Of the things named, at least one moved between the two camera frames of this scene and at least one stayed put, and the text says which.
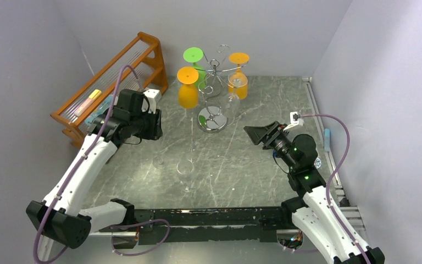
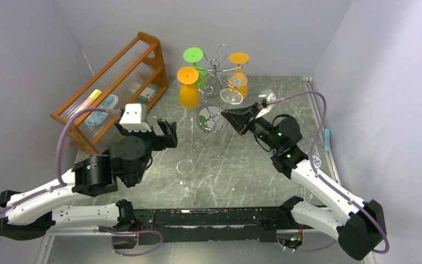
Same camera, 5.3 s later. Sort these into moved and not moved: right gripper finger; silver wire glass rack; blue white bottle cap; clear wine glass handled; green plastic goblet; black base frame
Moved: right gripper finger; clear wine glass handled
Not moved: black base frame; green plastic goblet; blue white bottle cap; silver wire glass rack
